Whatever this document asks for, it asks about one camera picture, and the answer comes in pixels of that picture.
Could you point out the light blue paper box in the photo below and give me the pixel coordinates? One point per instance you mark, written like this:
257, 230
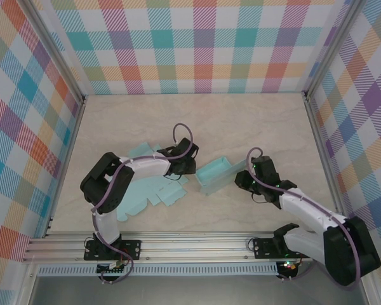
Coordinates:
165, 190
214, 173

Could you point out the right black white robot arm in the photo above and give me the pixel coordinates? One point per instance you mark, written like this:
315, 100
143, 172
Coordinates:
352, 251

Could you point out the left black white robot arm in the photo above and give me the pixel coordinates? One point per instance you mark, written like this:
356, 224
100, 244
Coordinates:
108, 184

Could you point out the small controller board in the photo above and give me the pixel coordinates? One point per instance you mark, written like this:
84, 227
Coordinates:
111, 269
289, 266

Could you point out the grey metal shelf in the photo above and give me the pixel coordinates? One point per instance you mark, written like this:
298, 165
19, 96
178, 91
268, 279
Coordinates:
193, 290

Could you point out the aluminium side rail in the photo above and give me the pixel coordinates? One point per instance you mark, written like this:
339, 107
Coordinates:
66, 165
320, 143

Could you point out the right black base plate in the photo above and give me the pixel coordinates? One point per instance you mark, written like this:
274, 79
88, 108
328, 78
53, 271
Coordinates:
263, 248

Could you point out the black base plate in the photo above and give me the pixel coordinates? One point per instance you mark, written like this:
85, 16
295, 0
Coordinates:
263, 248
133, 248

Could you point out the long aluminium base rail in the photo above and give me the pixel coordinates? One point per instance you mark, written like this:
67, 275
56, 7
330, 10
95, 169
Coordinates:
193, 246

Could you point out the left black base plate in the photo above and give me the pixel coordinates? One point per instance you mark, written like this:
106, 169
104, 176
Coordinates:
133, 248

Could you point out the aluminium frame post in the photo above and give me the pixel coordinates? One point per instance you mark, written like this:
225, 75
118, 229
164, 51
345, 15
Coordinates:
55, 52
331, 47

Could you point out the aluminium frame leg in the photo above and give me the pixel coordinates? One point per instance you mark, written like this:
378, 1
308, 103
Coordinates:
373, 298
27, 286

